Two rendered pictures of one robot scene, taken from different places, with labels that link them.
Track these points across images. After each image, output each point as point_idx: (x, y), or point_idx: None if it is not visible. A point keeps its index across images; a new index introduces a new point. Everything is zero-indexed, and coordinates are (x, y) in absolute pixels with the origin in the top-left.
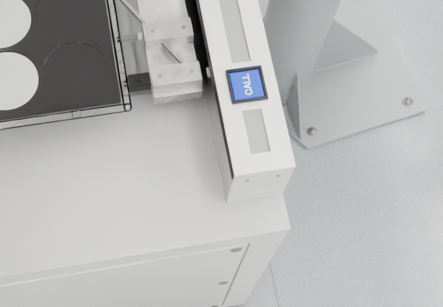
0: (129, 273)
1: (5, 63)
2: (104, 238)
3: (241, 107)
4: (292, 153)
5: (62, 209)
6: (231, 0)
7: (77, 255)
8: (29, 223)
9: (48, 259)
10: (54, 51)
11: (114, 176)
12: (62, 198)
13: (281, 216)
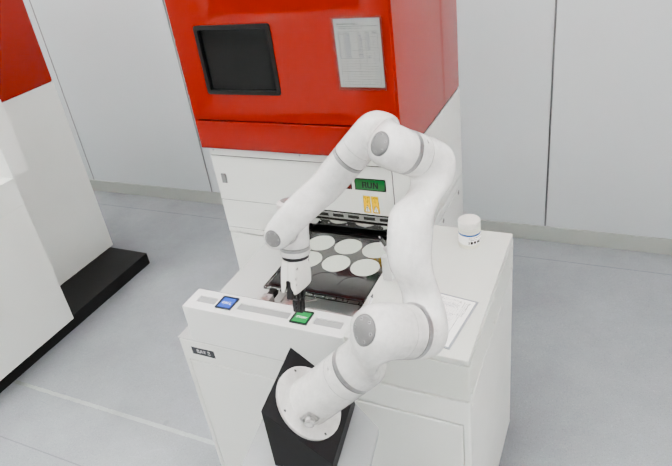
0: None
1: (315, 260)
2: (234, 285)
3: (220, 299)
4: (187, 306)
5: (256, 278)
6: (268, 314)
7: (236, 277)
8: (260, 269)
9: (243, 270)
10: None
11: (253, 294)
12: (260, 279)
13: (185, 335)
